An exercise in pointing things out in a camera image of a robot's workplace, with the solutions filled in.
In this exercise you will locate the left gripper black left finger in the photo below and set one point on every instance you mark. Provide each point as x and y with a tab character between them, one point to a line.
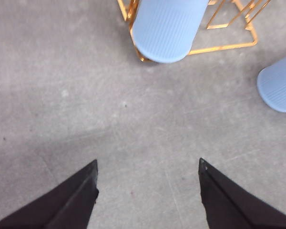
68	206

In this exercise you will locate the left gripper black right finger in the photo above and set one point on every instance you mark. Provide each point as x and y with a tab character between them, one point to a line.
226	205

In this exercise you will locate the blue ribbed cup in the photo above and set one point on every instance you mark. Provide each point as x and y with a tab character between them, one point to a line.
271	83
164	30

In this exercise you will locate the gold wire cup rack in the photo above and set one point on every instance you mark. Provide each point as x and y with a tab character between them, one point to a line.
226	24

